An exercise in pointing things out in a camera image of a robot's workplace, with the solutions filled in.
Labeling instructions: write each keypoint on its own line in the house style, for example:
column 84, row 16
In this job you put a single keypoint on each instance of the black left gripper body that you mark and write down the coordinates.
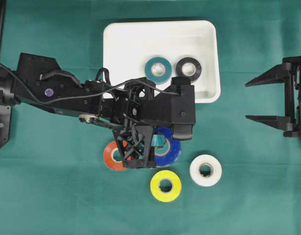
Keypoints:
column 122, row 115

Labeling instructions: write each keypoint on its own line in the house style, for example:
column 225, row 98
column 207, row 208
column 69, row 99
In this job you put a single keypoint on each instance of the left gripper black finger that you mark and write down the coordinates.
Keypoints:
column 157, row 141

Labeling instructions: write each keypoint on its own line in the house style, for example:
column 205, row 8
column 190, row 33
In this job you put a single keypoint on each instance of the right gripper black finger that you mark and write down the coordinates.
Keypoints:
column 277, row 122
column 277, row 74

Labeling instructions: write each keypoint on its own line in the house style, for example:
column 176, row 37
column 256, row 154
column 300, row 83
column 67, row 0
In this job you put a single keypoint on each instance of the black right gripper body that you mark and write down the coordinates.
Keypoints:
column 293, row 97

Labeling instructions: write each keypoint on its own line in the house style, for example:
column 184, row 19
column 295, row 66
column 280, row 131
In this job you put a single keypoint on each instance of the blue tape roll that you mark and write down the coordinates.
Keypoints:
column 171, row 150

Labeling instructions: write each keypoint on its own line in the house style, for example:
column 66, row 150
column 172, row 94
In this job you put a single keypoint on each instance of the green tape roll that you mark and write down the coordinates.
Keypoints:
column 158, row 70

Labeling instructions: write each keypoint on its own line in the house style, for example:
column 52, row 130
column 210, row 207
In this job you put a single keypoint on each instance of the black tape roll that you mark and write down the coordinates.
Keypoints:
column 189, row 67

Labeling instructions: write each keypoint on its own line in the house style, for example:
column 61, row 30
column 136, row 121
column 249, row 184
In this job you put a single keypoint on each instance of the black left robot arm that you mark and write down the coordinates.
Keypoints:
column 40, row 82

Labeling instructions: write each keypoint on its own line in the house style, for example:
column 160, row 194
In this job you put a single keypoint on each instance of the red tape roll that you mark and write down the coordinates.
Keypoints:
column 108, row 157

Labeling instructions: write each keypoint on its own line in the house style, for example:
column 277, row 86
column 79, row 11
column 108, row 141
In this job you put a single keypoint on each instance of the yellow tape roll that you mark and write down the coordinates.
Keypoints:
column 173, row 178

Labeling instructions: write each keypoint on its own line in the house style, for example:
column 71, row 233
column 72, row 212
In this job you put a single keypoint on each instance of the white tape roll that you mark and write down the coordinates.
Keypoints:
column 213, row 163

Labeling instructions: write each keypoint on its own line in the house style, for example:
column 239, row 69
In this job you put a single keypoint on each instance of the white plastic case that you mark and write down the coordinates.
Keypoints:
column 128, row 46

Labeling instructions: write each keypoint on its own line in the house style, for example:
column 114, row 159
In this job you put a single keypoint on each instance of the green table cloth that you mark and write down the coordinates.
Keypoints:
column 53, row 180

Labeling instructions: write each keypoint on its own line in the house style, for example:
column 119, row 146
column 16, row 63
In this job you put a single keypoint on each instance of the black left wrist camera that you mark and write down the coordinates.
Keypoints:
column 174, row 109

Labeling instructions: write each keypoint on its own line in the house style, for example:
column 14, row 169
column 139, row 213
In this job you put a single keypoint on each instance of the black mounting bracket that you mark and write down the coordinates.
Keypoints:
column 5, row 120

